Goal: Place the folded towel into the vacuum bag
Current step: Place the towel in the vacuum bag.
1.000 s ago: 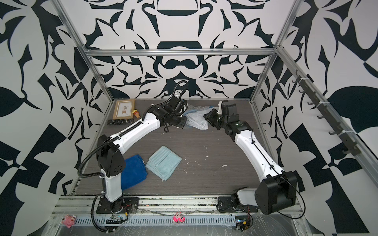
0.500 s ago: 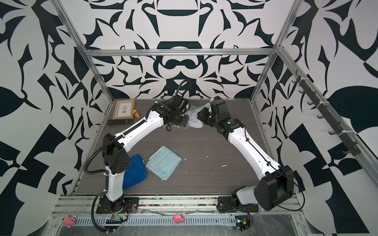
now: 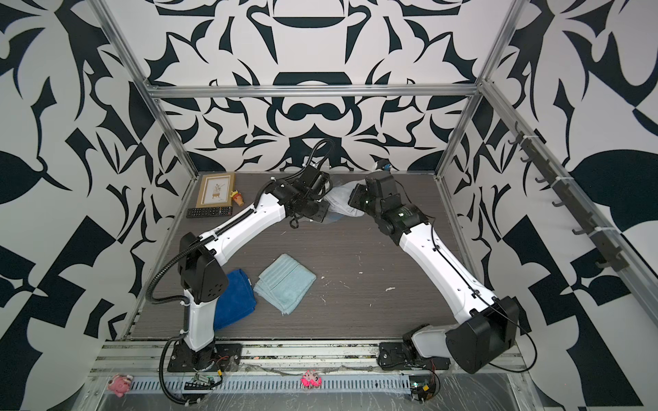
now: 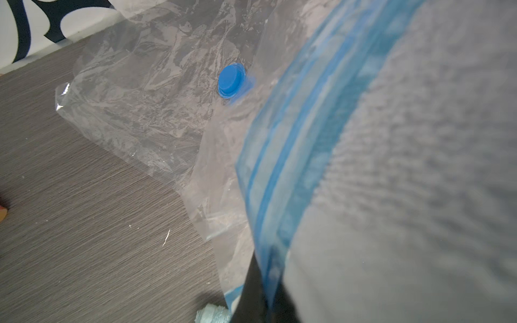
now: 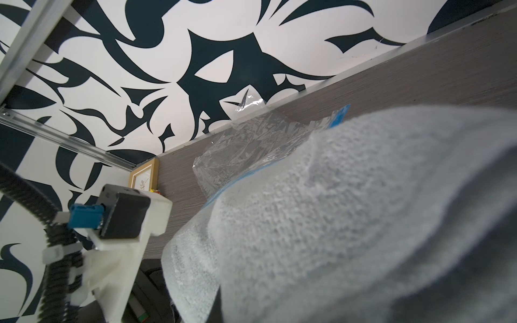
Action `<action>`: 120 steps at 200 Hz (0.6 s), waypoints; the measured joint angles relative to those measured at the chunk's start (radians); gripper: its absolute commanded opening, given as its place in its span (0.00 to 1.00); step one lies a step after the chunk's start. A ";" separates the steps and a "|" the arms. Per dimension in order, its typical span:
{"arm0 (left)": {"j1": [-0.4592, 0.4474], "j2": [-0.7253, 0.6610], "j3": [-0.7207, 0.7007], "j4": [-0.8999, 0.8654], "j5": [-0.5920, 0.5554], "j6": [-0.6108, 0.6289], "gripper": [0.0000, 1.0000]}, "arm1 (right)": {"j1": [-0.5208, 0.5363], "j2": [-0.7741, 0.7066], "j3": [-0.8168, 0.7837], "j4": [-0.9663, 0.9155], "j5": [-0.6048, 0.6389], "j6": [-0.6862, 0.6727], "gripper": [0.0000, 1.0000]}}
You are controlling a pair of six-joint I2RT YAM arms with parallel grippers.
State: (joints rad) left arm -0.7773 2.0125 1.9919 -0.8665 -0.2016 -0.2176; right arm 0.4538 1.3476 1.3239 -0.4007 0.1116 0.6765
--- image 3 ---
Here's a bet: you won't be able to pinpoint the pink toy on rail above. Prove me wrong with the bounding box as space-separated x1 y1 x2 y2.
106 374 134 398

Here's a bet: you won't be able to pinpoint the white slotted cable duct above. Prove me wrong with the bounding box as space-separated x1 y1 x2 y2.
130 373 412 396

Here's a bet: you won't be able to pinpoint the wooden picture frame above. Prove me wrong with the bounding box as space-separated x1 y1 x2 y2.
196 172 236 208

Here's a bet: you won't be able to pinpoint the grey towel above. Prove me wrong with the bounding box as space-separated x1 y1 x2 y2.
324 183 364 217

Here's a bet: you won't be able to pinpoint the clear plastic vacuum bag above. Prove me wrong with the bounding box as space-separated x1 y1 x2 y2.
320 179 365 224

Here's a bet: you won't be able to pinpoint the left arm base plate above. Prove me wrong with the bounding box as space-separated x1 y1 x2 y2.
166 342 243 373

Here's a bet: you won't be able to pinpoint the magenta toy on rail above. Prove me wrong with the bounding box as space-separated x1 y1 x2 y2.
300 370 322 389

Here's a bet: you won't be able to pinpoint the light teal folded towel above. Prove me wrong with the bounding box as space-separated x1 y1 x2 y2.
254 253 316 315

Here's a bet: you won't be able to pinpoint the ice cream cone toy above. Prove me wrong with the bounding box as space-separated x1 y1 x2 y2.
231 190 244 207

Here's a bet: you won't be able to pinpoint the black tv remote control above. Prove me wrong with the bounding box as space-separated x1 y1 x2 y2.
186 207 233 219

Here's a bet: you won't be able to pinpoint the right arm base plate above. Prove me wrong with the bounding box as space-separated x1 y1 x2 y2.
377 341 451 371

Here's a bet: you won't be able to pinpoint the black corrugated cable conduit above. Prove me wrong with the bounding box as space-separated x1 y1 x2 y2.
145 202 258 305

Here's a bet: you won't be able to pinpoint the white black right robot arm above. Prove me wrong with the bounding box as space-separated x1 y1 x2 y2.
348 171 520 374

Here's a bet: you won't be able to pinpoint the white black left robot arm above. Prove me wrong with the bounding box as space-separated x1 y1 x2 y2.
178 167 332 353

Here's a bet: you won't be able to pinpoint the black wall hook rack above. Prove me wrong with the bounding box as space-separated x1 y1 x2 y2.
510 129 630 272

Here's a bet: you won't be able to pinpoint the dark blue folded towel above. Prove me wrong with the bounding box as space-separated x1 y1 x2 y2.
214 270 256 331

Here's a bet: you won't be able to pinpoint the black electronics box with led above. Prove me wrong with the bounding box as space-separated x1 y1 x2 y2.
410 377 441 403

